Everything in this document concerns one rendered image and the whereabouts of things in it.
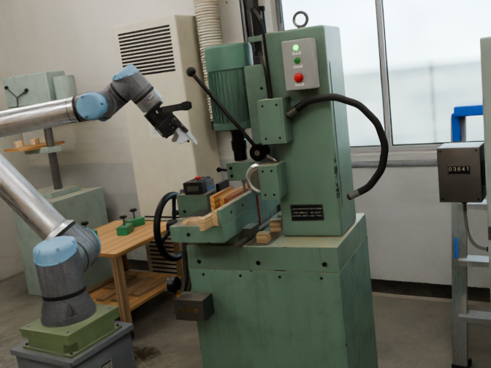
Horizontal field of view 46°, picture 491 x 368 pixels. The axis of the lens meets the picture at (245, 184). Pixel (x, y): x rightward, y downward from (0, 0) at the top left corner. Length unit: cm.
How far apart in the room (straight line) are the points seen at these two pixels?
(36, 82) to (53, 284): 241
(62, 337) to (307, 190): 95
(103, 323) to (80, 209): 227
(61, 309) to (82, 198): 230
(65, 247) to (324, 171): 92
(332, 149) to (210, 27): 184
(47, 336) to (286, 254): 85
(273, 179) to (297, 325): 52
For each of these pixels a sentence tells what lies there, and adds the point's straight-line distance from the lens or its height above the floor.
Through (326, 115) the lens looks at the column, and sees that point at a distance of 197.
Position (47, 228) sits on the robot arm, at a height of 92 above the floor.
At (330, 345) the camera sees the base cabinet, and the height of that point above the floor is 45.
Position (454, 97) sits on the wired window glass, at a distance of 335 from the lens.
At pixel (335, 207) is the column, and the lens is 202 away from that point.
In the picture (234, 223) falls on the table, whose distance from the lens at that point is 205.
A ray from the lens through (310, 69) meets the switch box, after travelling 191.
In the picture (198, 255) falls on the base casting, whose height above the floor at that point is 76.
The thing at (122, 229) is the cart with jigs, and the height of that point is 57.
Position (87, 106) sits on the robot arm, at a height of 135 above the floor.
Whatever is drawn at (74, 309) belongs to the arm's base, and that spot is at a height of 68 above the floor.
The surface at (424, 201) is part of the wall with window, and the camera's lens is 341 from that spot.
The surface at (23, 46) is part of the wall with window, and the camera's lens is 506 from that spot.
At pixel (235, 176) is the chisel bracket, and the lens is 221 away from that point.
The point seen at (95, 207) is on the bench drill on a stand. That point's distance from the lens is 443.
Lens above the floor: 138
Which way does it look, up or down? 10 degrees down
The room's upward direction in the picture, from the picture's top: 7 degrees counter-clockwise
